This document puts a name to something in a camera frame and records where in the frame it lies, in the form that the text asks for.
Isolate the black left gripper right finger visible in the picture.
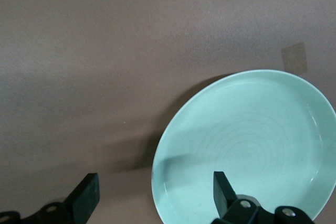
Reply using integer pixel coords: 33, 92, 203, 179
213, 170, 314, 224

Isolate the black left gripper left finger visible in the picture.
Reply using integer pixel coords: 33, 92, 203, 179
0, 173, 100, 224

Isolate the pale green round plate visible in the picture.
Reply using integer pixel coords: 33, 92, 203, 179
151, 69, 336, 224

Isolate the small brown tape patch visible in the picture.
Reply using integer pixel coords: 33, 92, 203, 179
281, 41, 308, 74

